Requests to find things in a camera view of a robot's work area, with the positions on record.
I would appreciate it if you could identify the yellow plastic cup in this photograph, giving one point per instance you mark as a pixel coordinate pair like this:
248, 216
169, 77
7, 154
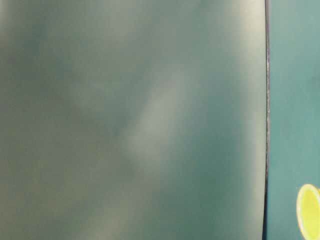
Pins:
308, 211

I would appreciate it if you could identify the large grey blurred panel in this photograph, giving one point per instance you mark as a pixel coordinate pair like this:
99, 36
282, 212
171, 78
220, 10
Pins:
132, 119

